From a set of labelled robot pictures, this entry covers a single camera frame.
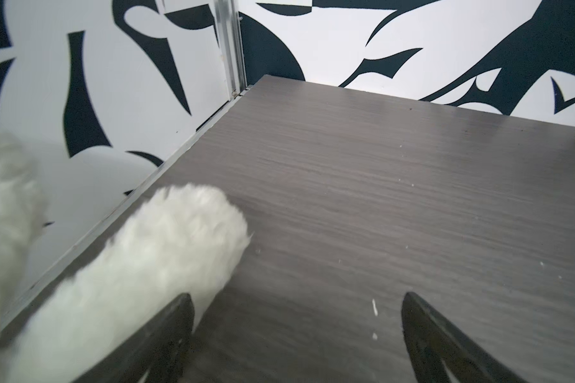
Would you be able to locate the white teddy bear pink shirt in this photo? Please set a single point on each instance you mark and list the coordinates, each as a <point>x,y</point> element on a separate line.
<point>184,239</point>

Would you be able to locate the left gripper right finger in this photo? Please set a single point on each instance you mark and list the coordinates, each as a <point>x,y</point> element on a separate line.
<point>437,348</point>

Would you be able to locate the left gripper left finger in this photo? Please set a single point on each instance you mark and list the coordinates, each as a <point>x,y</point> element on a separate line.
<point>155,353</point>

